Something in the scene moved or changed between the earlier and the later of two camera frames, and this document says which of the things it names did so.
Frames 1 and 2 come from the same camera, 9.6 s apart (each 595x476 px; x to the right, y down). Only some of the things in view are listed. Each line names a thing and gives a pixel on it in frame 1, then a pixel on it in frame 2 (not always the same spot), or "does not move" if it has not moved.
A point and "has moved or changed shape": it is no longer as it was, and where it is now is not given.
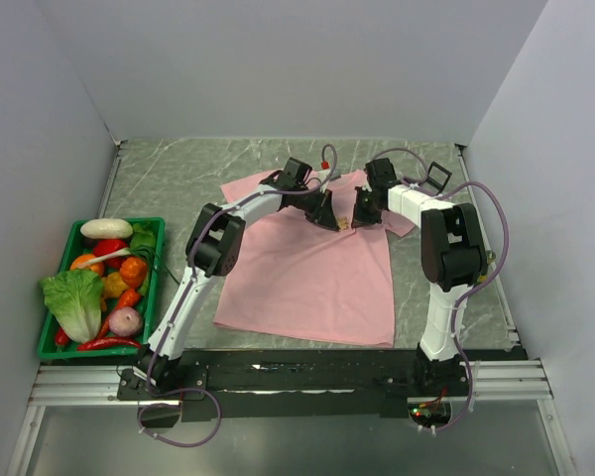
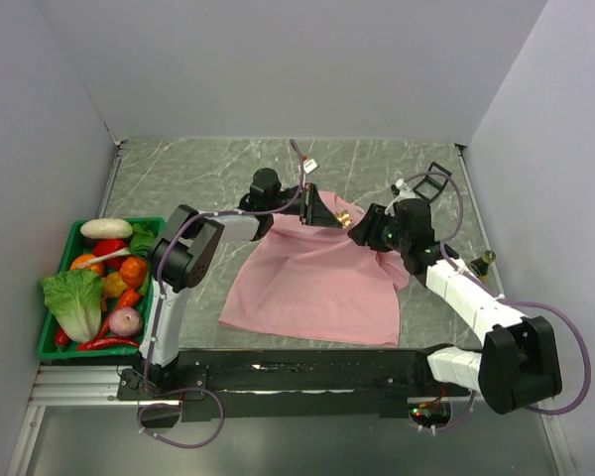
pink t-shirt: (303, 280) has moved or changed shape
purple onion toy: (125, 321) does not move
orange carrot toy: (133, 272) does not move
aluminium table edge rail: (113, 178) does not move
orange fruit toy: (79, 264) does not move
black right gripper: (359, 218) -> (361, 233)
